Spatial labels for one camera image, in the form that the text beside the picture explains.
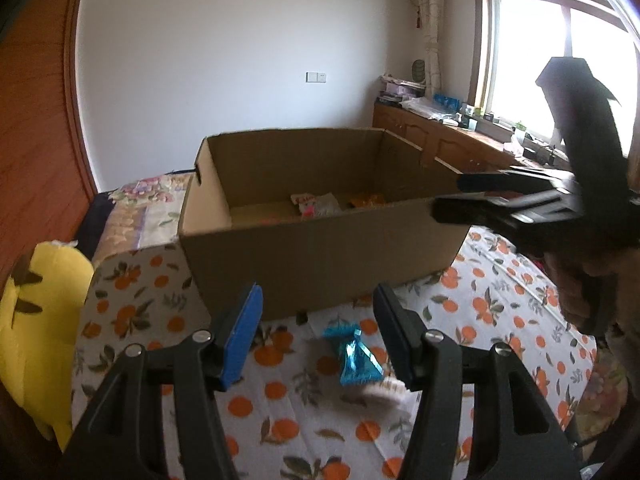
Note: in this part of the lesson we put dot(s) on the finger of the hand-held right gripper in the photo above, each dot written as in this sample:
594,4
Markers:
500,182
480,212

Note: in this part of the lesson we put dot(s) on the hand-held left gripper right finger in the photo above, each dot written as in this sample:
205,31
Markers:
397,345

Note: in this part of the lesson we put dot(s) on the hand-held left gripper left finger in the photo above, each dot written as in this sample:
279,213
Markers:
245,340

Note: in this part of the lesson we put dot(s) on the blue foil snack packet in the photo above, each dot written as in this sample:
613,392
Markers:
357,365

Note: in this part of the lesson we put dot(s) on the brown cardboard box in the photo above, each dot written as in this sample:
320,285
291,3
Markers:
310,260

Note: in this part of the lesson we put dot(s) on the orange and white snack pouch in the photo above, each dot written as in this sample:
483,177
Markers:
367,200

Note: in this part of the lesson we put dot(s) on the silver white snack packet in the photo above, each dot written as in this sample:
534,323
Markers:
330,203

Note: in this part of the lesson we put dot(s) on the person's right hand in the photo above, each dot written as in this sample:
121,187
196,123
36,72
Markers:
570,290

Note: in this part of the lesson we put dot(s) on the small dark box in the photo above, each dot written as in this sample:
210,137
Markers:
477,122

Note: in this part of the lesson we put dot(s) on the orange fruit print blanket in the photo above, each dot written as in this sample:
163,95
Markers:
300,420

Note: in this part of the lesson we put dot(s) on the wooden cabinet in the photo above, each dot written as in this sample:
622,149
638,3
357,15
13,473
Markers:
415,132

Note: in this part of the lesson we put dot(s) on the clear plastic bag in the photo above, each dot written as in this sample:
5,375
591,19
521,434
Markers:
430,107

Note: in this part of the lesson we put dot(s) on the stack of papers and boxes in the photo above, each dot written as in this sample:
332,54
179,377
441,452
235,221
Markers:
400,91

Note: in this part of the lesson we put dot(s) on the patterned beige curtain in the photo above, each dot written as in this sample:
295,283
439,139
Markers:
432,35

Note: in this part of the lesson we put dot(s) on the floral quilt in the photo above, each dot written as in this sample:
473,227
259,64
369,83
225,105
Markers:
145,195

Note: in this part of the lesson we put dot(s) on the dark blue bed sheet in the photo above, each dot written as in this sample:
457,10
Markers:
95,225

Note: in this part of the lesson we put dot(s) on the yellow plush toy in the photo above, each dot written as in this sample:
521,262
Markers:
40,335

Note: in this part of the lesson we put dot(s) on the wooden wardrobe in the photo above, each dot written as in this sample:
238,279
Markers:
35,160

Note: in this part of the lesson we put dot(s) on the wooden frame window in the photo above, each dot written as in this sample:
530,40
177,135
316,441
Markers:
525,60

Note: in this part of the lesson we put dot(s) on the white wall switch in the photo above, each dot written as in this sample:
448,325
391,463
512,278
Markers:
316,77

